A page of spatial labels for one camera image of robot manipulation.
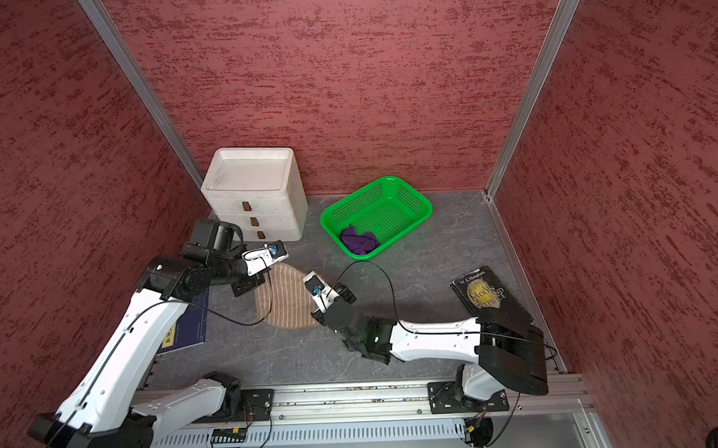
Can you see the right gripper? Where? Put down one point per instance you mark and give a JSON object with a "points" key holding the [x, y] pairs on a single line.
{"points": [[345, 290]]}

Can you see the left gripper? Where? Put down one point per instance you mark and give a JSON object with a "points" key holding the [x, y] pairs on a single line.
{"points": [[248, 283]]}

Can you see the beige striped dishcloth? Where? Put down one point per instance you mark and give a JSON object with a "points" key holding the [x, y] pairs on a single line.
{"points": [[283, 301]]}

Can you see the purple dishcloth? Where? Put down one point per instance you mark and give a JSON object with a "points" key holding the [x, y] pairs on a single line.
{"points": [[360, 244]]}

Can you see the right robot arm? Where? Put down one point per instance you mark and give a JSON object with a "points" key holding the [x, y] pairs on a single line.
{"points": [[497, 349]]}

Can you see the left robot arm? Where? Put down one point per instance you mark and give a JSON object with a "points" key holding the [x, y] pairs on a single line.
{"points": [[100, 412]]}

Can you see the white three-drawer box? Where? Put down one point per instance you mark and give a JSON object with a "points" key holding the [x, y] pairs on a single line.
{"points": [[260, 190]]}

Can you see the blue book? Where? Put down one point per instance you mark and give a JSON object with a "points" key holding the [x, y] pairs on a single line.
{"points": [[190, 329]]}

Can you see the black paperback book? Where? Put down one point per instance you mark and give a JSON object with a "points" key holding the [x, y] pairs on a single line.
{"points": [[481, 288]]}

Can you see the green plastic basket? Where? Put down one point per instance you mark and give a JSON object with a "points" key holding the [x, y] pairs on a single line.
{"points": [[389, 207]]}

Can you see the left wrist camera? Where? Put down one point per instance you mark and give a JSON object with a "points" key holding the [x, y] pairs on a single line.
{"points": [[262, 259]]}

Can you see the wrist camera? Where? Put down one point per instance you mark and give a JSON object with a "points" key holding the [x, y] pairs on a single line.
{"points": [[321, 292], [262, 259]]}

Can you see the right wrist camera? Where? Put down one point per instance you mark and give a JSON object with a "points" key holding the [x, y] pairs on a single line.
{"points": [[321, 292]]}

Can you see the aluminium mounting rail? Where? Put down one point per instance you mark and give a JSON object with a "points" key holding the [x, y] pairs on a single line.
{"points": [[409, 400]]}

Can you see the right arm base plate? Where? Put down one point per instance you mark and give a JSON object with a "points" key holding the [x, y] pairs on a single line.
{"points": [[448, 398]]}

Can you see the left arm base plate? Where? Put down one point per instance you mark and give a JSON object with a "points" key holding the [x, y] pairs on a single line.
{"points": [[247, 406]]}

